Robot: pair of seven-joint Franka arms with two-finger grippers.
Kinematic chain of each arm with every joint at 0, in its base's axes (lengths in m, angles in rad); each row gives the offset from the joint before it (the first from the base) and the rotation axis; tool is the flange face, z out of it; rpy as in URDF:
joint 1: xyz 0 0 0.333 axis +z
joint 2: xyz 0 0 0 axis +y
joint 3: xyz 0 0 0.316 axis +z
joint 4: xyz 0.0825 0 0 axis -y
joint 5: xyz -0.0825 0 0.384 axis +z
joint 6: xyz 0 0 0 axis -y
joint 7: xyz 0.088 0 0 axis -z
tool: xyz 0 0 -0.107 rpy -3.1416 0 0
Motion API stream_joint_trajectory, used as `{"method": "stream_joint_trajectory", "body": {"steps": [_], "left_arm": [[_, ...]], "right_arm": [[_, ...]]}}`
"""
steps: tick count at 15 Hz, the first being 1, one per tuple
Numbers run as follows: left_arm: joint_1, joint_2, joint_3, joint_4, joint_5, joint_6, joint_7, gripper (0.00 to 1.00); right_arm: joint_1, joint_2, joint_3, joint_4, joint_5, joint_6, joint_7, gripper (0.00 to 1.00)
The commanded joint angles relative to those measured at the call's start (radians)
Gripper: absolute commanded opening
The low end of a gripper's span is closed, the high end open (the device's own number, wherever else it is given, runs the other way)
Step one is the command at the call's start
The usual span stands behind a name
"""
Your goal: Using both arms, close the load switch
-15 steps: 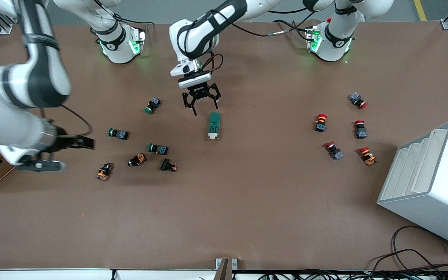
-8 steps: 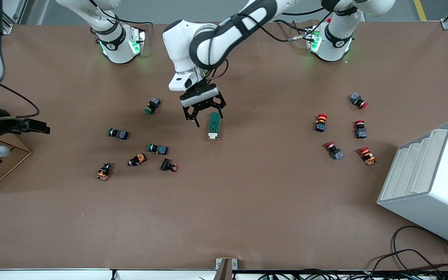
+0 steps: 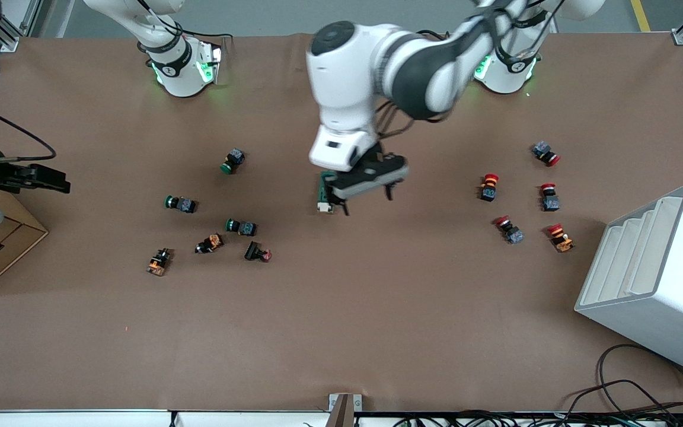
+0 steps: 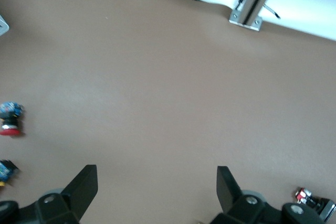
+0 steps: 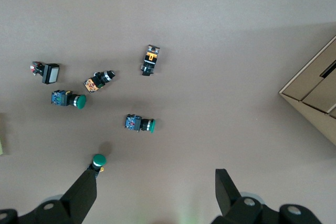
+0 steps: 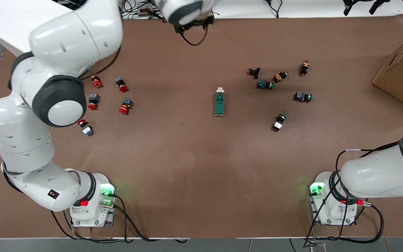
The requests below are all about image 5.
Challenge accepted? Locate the silver-ringed selector switch orange block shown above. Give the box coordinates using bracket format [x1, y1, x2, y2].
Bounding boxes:
[83, 70, 116, 94]

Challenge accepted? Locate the green mushroom push button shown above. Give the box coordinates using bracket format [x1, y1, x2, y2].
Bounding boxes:
[88, 153, 107, 175]
[124, 114, 156, 133]
[51, 90, 87, 111]

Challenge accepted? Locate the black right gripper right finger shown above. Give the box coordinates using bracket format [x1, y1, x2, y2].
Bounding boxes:
[211, 168, 281, 224]

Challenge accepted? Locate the cardboard drawer box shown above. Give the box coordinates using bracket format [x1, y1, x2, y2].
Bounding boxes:
[278, 34, 336, 147]

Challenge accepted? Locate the black orange selector switch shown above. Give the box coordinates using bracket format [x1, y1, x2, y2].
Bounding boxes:
[140, 44, 161, 77]

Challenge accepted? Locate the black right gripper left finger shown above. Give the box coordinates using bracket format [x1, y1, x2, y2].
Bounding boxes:
[17, 168, 98, 224]

